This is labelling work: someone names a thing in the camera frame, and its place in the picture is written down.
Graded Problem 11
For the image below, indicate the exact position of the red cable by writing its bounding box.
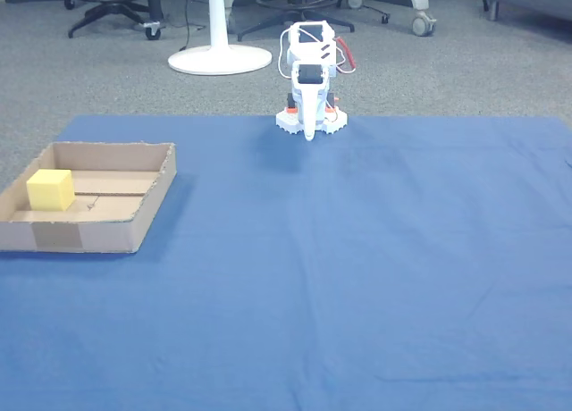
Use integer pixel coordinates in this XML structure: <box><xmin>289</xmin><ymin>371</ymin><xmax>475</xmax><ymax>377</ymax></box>
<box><xmin>333</xmin><ymin>36</ymin><xmax>358</xmax><ymax>75</ymax></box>

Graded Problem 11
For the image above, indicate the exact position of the white pedestal stand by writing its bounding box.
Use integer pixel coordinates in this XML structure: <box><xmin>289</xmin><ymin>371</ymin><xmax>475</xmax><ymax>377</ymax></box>
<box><xmin>167</xmin><ymin>0</ymin><xmax>273</xmax><ymax>77</ymax></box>

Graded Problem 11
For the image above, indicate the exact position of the black floor cable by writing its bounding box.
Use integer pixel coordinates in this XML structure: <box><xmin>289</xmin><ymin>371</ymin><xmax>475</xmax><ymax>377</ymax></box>
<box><xmin>177</xmin><ymin>0</ymin><xmax>207</xmax><ymax>54</ymax></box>

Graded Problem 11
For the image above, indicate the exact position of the blue cloth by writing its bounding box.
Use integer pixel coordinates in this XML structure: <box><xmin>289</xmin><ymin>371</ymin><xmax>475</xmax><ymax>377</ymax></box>
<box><xmin>0</xmin><ymin>114</ymin><xmax>572</xmax><ymax>411</ymax></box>

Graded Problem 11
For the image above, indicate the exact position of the yellow foam block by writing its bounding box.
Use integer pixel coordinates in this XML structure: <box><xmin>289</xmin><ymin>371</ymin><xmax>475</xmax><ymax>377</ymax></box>
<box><xmin>25</xmin><ymin>168</ymin><xmax>76</xmax><ymax>213</ymax></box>

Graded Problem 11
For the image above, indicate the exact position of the white cable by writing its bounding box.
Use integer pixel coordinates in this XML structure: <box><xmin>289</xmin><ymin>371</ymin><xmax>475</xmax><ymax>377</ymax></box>
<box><xmin>278</xmin><ymin>28</ymin><xmax>295</xmax><ymax>80</ymax></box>

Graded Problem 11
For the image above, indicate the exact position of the shallow cardboard box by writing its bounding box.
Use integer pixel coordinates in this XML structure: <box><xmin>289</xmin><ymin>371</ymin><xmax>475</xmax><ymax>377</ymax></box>
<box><xmin>0</xmin><ymin>141</ymin><xmax>178</xmax><ymax>254</ymax></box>

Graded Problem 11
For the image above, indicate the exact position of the black office chair base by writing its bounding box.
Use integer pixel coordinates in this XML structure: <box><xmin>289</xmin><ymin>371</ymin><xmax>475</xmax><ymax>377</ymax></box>
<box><xmin>62</xmin><ymin>0</ymin><xmax>164</xmax><ymax>42</ymax></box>

